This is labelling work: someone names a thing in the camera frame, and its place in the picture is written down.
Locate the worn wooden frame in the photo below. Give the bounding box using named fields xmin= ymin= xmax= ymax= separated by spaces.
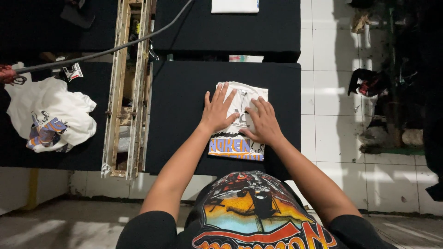
xmin=101 ymin=0 xmax=155 ymax=181

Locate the yellow table leg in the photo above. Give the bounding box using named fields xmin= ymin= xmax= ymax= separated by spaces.
xmin=24 ymin=168 xmax=39 ymax=210

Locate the white printed t-shirt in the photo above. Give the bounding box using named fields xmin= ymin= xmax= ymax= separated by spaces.
xmin=5 ymin=62 xmax=98 ymax=154
xmin=208 ymin=82 xmax=269 ymax=162

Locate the dark heap of clutter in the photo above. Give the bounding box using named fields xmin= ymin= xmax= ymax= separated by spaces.
xmin=346 ymin=0 xmax=443 ymax=203

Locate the person's left hand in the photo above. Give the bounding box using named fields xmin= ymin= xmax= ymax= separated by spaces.
xmin=200 ymin=82 xmax=240 ymax=134

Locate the person's right hand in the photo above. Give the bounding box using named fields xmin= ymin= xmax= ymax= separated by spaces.
xmin=239 ymin=97 xmax=285 ymax=146

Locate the crumpled white printed t-shirt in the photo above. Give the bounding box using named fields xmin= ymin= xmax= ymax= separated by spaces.
xmin=5 ymin=62 xmax=98 ymax=154

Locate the person's black printed t-shirt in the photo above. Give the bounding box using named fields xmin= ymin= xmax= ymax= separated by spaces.
xmin=116 ymin=170 xmax=398 ymax=249

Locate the white plastic packet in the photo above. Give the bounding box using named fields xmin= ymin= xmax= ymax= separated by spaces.
xmin=229 ymin=55 xmax=264 ymax=63

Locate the white hang tag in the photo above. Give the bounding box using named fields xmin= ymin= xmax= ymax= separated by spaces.
xmin=62 ymin=62 xmax=84 ymax=82

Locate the black and red cloth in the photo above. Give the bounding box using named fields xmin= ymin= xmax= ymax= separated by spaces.
xmin=347 ymin=68 xmax=392 ymax=98

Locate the red tool handle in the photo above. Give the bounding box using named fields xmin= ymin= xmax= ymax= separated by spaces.
xmin=0 ymin=64 xmax=27 ymax=86

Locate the black padded printing board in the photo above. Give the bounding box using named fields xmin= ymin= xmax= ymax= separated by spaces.
xmin=145 ymin=61 xmax=302 ymax=181
xmin=152 ymin=0 xmax=301 ymax=63
xmin=0 ymin=0 xmax=119 ymax=56
xmin=0 ymin=62 xmax=113 ymax=172

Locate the folded plain white garment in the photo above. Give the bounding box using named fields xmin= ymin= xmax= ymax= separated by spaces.
xmin=211 ymin=0 xmax=260 ymax=14

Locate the grey cable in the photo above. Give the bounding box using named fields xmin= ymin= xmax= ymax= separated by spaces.
xmin=14 ymin=0 xmax=195 ymax=74

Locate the dark grey cloth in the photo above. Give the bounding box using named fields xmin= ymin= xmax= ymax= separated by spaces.
xmin=60 ymin=0 xmax=96 ymax=29

